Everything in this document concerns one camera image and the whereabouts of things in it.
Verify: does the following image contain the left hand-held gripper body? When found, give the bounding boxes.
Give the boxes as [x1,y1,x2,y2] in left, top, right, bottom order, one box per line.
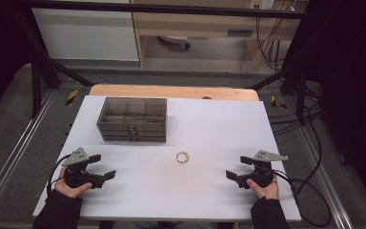
[61,147,100,189]

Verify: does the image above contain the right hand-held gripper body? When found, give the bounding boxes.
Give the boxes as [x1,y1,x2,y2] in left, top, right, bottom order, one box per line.
[247,150,290,189]

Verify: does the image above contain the smoky clear drawer box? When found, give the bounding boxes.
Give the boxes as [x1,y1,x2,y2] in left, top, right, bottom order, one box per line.
[95,96,169,143]

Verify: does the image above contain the small beaded ring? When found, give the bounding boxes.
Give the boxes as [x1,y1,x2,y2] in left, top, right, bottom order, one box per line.
[175,151,191,165]

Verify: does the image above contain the person's left hand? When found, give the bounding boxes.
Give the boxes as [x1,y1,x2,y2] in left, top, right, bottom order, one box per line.
[53,167,93,200]

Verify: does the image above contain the person's right hand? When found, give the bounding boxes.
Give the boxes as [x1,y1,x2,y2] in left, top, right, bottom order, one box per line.
[245,175,280,201]

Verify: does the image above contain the black metal stand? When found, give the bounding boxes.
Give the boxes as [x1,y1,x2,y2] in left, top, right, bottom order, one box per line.
[12,9,95,119]
[249,60,323,126]

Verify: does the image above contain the wooden table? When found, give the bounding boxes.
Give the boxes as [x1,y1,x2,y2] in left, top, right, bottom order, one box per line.
[88,83,261,102]

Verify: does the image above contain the white cabinet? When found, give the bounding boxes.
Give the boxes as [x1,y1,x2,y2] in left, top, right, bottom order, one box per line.
[31,7,140,62]

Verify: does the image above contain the dark curtain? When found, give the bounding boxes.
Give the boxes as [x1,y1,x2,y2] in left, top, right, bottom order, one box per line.
[0,0,34,132]
[294,0,366,211]

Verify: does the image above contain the chair base with caster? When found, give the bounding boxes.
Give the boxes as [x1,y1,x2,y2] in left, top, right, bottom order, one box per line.
[156,34,193,51]

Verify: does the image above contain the light wooden desk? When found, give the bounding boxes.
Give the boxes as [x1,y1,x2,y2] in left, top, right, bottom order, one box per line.
[130,0,310,67]

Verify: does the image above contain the white power strip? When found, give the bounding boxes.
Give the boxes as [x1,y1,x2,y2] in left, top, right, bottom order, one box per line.
[248,0,276,10]

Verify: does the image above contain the left hand-held gripper black cable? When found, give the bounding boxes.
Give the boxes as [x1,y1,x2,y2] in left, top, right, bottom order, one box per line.
[46,153,74,197]

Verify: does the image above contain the hand-held gripper black cable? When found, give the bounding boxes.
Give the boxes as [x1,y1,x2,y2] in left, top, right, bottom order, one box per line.
[46,153,74,197]
[273,114,334,229]

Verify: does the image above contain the right hand-held gripper black cable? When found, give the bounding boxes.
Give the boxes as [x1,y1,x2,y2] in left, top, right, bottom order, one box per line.
[273,114,334,229]

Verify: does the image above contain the black floor cables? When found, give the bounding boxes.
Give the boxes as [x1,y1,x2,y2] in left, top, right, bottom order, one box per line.
[267,89,324,137]

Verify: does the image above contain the aluminium rail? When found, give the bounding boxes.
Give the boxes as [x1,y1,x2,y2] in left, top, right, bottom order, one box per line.
[294,125,355,229]
[0,90,57,218]

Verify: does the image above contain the hanging black cables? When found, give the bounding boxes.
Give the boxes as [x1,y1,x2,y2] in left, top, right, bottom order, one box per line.
[238,15,288,73]

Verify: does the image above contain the black metal frame bar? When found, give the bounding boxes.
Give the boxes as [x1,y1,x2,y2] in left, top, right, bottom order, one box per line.
[12,0,311,20]

